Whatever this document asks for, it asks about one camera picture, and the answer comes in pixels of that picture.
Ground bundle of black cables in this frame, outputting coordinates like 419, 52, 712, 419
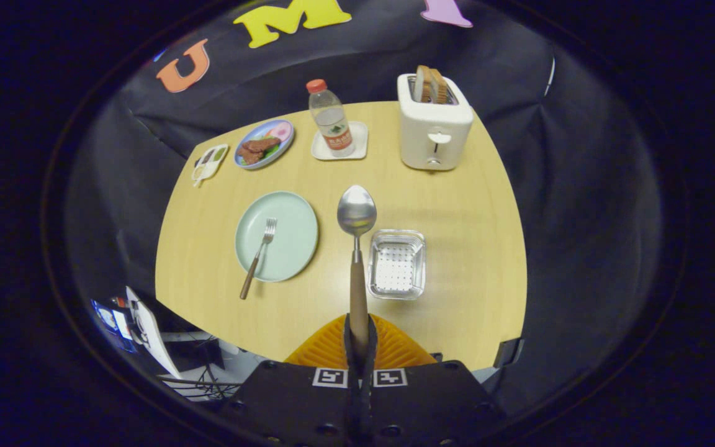
158, 363, 243, 399

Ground brown meat slices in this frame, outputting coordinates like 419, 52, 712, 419
238, 137, 282, 165

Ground light green plate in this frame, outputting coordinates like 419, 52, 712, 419
235, 191, 320, 283

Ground lit computer screen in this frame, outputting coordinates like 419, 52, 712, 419
91, 300, 139, 353

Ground blue food plate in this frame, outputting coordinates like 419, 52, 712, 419
234, 119, 295, 170

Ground white square coaster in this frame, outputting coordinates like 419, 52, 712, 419
311, 121, 369, 161

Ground black backdrop cloth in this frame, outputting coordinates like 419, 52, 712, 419
63, 0, 662, 417

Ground toast bread slice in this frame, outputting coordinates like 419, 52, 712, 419
427, 68, 455, 104
413, 65, 433, 103

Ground white divided sauce dish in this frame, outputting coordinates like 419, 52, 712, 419
192, 144, 230, 188

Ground wooden handle metal fork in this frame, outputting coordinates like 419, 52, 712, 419
239, 217, 278, 300

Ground white toaster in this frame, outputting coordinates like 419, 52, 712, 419
397, 73, 475, 171

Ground white board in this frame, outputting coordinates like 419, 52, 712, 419
125, 286, 182, 381

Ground wooden handle metal spoon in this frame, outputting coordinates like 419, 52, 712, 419
337, 184, 377, 361

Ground red cap water bottle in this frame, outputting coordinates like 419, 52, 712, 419
306, 79, 356, 158

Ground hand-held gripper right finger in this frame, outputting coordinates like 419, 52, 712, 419
357, 314, 508, 447

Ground clear square drain container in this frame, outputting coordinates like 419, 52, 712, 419
367, 229, 426, 300

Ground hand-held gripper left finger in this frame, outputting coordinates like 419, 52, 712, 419
215, 314, 359, 447

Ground black table clamp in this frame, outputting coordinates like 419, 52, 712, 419
493, 337, 524, 370

